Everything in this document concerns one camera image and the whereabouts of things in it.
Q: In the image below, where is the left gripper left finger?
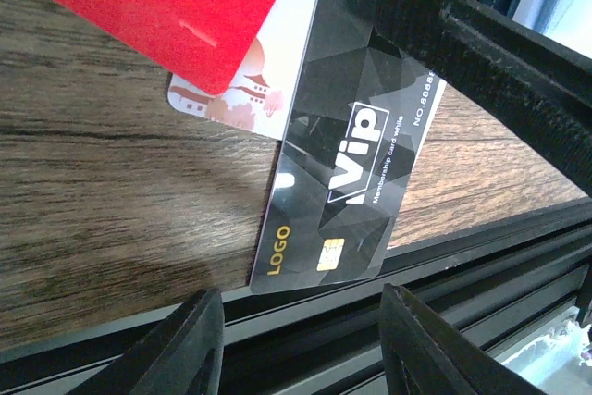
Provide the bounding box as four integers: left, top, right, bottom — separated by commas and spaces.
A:
70, 289, 224, 394

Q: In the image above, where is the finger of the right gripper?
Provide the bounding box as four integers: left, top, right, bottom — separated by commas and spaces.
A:
376, 0, 591, 191

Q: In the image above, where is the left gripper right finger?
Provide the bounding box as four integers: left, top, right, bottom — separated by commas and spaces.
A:
378, 284, 542, 395

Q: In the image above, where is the black VIP card bottom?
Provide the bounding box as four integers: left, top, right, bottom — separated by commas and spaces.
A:
249, 0, 445, 294

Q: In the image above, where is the black aluminium frame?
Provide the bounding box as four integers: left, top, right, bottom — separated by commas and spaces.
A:
1, 199, 591, 394

